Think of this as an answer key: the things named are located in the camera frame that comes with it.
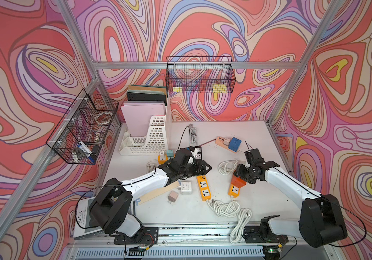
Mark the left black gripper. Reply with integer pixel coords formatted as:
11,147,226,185
177,159,212,178

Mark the black power strip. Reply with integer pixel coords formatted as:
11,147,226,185
193,146,202,161

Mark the white cube socket adapter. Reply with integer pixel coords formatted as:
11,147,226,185
180,181,192,195

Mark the pink small plug adapter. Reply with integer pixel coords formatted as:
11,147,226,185
167,191,179,203

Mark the orange power strip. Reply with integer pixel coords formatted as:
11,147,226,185
228,184,240,198

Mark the orange cube socket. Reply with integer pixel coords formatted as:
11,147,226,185
231,175,246,189

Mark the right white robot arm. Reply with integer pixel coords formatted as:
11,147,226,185
234,149,348,248

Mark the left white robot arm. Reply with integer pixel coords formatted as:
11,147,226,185
88,146,212,237

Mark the teal plug adapter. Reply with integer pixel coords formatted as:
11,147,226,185
166,149,175,159

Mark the blue cube socket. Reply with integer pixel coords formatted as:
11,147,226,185
228,137,242,153

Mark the pink power strip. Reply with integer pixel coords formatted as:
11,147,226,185
215,136,234,152

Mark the yellow power strip with adapters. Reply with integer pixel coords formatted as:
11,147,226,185
157,154,174,165

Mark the white plastic file organizer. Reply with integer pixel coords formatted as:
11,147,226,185
119,98,171,156

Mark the pink folder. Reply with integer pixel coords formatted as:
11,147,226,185
121,101,166,137

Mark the dark books stack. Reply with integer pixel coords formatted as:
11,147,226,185
127,85,167,106

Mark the black white magazine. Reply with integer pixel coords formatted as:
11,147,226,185
73,197,104,240

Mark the white cable left strip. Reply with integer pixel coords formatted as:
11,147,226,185
217,159,241,176

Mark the grey bundled cable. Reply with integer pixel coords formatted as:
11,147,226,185
188,123,198,147

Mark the white coiled cable front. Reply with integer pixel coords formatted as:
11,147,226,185
229,207,254,244

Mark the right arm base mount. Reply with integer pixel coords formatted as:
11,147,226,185
242,225,289,244

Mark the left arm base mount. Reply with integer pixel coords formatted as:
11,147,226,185
113,226,159,246

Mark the black wire basket back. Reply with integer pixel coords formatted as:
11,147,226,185
166,54,236,94

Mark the black wire basket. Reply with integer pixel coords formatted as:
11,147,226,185
166,54,236,94
46,89,119,165

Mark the black wire basket left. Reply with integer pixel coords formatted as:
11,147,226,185
46,89,119,165

